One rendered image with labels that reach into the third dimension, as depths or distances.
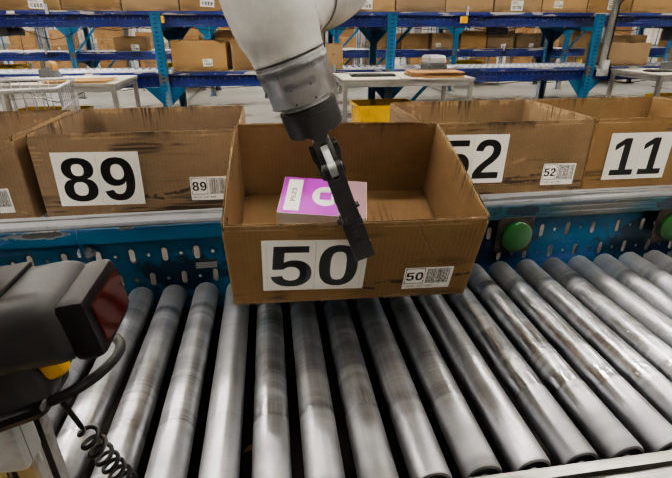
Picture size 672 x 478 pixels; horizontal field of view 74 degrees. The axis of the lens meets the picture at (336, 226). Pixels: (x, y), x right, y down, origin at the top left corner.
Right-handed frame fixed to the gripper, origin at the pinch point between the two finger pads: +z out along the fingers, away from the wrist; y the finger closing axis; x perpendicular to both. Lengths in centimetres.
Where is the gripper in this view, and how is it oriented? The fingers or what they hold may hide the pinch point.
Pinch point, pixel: (356, 234)
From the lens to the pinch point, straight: 65.7
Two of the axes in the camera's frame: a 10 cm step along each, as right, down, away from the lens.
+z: 3.4, 8.4, 4.3
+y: 1.4, 4.1, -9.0
